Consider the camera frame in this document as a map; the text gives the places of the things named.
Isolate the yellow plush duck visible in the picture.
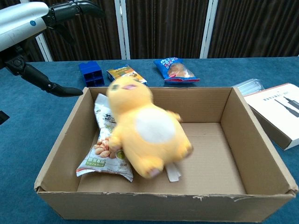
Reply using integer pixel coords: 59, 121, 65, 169
106, 76, 194, 183

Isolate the blue felt table cloth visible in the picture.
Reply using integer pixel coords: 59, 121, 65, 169
0, 56, 299, 224

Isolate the white snack packet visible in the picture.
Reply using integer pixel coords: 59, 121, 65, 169
76, 93, 134, 183

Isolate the blue snack bag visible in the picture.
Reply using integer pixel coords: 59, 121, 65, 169
153, 57, 201, 84

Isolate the bundle of clear straws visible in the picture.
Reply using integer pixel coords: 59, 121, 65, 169
232, 78, 265, 96

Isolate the white product box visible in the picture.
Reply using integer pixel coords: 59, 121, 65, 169
242, 83, 299, 151

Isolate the open cardboard box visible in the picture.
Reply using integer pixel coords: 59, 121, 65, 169
34, 86, 299, 222

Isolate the blue plastic building block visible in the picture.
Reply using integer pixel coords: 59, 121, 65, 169
78, 61, 105, 87

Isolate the yellow snack carton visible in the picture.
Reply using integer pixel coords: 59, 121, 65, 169
106, 64, 148, 86

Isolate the white partition post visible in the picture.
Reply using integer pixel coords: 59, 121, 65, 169
114, 0, 131, 60
35, 32, 53, 63
199, 0, 219, 59

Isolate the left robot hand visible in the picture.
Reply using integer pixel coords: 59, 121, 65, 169
0, 0, 105, 98

